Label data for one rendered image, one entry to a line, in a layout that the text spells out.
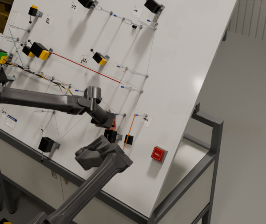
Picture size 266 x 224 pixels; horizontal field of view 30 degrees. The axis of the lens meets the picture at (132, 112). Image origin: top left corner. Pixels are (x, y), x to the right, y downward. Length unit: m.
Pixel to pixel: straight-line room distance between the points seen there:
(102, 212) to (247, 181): 1.39
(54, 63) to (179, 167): 0.81
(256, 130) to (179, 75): 1.95
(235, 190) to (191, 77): 1.56
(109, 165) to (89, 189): 0.10
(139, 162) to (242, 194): 1.43
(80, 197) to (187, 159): 1.16
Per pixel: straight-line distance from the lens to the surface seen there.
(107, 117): 2.13
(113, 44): 2.34
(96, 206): 2.55
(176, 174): 2.50
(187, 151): 2.62
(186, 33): 2.17
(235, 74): 4.60
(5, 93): 1.92
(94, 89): 2.10
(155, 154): 2.15
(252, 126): 4.06
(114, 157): 1.57
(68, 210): 1.50
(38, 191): 2.93
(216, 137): 2.56
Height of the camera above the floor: 2.62
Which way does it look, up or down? 40 degrees down
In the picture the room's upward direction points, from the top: 1 degrees counter-clockwise
